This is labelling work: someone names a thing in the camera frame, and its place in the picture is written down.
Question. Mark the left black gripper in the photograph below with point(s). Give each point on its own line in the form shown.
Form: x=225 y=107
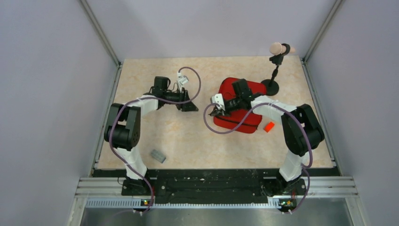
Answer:
x=188 y=107

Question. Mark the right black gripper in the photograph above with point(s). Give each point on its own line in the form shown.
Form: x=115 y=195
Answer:
x=215 y=112

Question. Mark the red black medicine kit bag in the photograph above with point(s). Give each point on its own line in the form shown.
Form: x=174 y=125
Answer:
x=250 y=123

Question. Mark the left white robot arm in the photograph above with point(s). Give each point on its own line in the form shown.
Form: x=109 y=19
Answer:
x=123 y=125

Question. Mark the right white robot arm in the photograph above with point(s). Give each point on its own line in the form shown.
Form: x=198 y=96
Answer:
x=301 y=129

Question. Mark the orange red block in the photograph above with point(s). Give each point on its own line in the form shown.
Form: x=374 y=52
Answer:
x=269 y=126

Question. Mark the grey blue pill blister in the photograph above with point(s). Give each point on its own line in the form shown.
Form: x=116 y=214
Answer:
x=159 y=156

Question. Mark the black microphone stand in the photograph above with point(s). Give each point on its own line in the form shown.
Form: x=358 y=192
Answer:
x=278 y=51

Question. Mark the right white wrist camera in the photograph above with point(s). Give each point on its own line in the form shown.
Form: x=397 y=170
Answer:
x=218 y=101

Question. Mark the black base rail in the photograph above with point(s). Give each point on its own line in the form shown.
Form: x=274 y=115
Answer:
x=213 y=186

